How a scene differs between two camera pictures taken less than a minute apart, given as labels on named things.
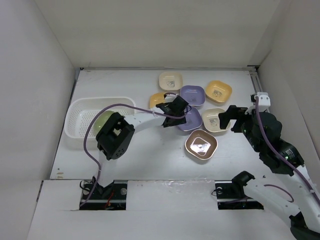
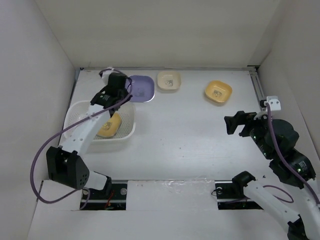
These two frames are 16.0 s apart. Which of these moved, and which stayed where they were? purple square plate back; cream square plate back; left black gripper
Moved: purple square plate back; left black gripper
Stayed: cream square plate back
